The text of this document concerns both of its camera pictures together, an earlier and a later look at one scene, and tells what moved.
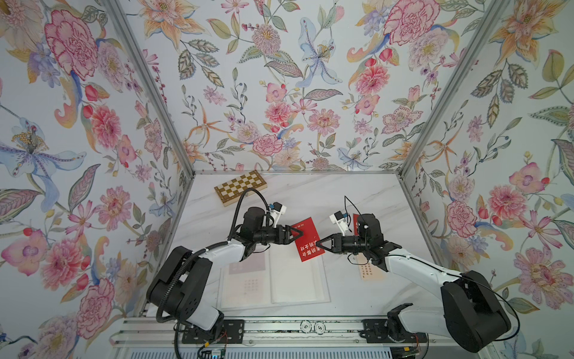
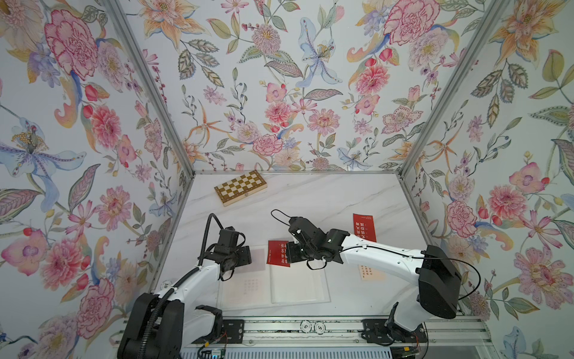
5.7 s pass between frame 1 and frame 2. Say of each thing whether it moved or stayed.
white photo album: stayed
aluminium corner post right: stayed
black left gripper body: moved
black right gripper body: moved
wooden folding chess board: stayed
